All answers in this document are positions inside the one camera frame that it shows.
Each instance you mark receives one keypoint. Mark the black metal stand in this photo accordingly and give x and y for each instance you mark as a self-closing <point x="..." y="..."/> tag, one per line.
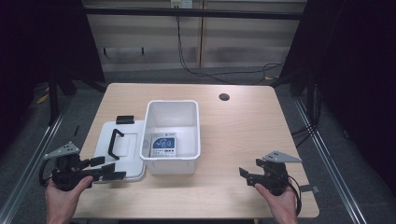
<point x="53" y="99"/>

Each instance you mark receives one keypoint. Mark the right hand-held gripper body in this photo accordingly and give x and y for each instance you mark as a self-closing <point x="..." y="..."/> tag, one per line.
<point x="274" y="177"/>

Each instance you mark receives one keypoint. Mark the person's right hand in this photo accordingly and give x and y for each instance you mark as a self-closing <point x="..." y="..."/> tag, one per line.
<point x="281" y="207"/>

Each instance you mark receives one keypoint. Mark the dark curtain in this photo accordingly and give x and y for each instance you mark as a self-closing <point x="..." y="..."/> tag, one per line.
<point x="355" y="77"/>
<point x="40" y="40"/>

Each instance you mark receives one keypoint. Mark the white plastic storage bin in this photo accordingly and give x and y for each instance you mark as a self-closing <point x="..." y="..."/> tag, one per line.
<point x="172" y="119"/>

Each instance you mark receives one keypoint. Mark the metal floor rail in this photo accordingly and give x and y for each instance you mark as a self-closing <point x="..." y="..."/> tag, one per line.
<point x="330" y="158"/>
<point x="34" y="155"/>

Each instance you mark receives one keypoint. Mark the black horizontal bar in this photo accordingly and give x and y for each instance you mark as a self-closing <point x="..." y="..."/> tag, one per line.
<point x="193" y="13"/>

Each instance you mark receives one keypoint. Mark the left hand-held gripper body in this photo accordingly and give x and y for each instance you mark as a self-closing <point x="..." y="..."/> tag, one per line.
<point x="67" y="174"/>

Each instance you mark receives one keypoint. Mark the round dark table grommet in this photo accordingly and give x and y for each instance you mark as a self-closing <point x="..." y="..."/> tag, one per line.
<point x="224" y="96"/>

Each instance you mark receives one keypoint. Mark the white packet with blue label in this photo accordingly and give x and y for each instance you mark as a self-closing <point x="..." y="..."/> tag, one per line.
<point x="163" y="145"/>

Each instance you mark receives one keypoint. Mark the person's left hand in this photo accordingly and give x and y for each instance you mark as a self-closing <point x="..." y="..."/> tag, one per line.
<point x="62" y="203"/>

